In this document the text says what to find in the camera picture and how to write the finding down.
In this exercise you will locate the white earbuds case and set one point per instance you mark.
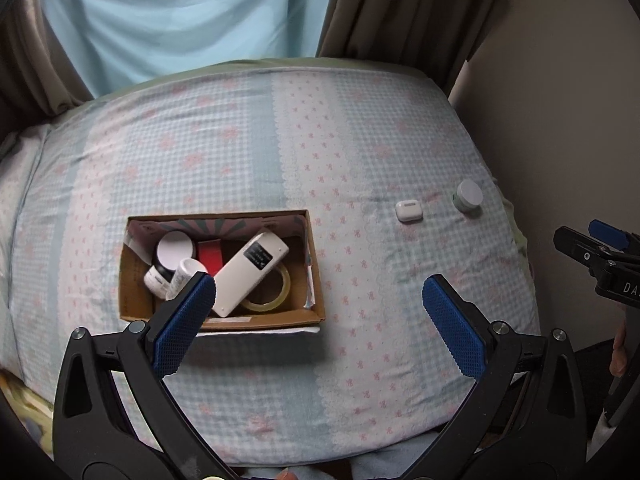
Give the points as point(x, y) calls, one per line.
point(409, 210)

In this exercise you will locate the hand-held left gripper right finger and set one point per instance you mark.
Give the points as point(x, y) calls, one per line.
point(452, 327)

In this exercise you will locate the checked floral bed sheet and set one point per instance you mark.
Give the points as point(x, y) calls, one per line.
point(350, 135)

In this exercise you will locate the light blue hanging cloth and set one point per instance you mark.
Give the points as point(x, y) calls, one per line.
point(190, 20)

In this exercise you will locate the dark clothing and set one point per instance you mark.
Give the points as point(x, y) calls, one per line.
point(595, 375)

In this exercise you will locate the cardboard box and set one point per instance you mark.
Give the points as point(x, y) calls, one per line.
point(140, 305)

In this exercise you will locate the person's right hand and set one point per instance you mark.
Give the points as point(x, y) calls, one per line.
point(621, 347)

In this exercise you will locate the clear tape roll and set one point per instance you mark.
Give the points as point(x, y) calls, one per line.
point(280, 287)

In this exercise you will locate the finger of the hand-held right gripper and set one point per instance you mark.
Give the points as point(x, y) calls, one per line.
point(607, 232)
point(575, 245)

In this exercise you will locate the large green jar white lid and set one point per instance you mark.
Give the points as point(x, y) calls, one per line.
point(175, 249)

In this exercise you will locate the brown curtain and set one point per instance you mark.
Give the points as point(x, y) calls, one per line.
point(400, 10)
point(35, 70)

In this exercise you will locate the stack of folded cloths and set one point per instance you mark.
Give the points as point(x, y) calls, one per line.
point(27, 410)

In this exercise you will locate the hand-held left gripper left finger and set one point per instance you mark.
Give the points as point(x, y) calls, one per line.
point(182, 327)

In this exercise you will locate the small red box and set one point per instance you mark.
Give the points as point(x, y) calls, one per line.
point(210, 257)

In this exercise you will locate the white plastic bottle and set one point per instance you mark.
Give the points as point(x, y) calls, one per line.
point(184, 271)

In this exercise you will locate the white remote control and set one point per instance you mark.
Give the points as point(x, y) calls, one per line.
point(245, 275)

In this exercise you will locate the pale green jar white lid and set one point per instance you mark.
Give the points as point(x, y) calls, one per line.
point(469, 194)

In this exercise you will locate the pale green under sheet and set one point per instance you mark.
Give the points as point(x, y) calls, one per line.
point(280, 64)

